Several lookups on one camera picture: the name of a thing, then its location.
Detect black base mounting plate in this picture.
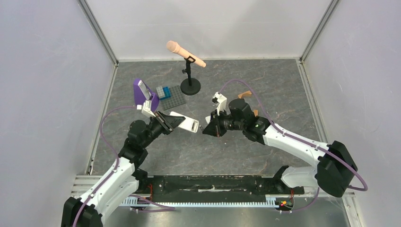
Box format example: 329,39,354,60
135,175,305,202

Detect grey lego baseplate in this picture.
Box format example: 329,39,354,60
161,85,186,110

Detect white remote control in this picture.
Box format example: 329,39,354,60
170,111,199,133

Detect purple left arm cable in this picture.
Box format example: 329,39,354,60
72,105,176,227

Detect pink microphone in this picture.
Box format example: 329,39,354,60
166,41,206,68

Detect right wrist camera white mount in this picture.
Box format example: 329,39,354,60
212,92,227,116

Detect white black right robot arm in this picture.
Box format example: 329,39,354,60
202,93,357,198

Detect blue lego brick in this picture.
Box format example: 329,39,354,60
160,87,171,100

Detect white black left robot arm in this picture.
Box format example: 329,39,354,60
61,111,186,227

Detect white cable duct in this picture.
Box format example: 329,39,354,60
120,197,279,208

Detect black microphone stand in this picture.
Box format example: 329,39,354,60
180,56,201,96

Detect white battery compartment cover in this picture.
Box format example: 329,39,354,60
205,116,211,124

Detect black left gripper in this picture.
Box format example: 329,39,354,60
141,110,185,148

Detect purple holder stand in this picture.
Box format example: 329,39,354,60
133,79,160,112

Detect grey lego brick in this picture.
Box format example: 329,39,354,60
156,86,166,99

